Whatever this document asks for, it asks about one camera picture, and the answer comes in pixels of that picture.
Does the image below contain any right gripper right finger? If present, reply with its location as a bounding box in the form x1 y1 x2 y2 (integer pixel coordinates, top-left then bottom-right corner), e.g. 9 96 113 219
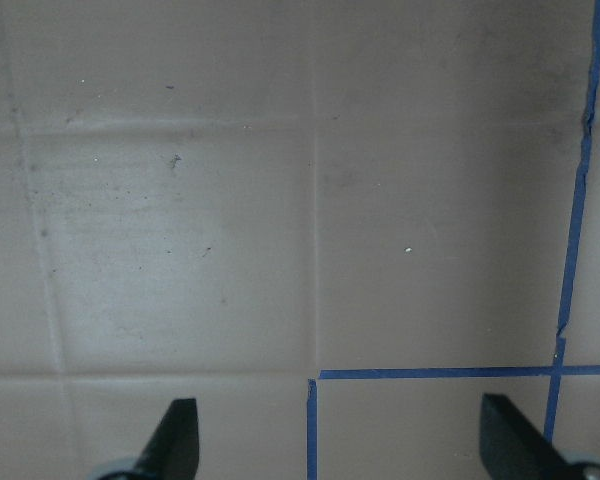
479 394 600 480

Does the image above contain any brown paper table cover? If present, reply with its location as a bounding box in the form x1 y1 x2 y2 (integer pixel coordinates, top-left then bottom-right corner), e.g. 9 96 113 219
0 1 600 479

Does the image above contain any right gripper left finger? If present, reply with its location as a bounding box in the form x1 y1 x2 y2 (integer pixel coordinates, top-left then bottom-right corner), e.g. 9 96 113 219
98 398 199 480

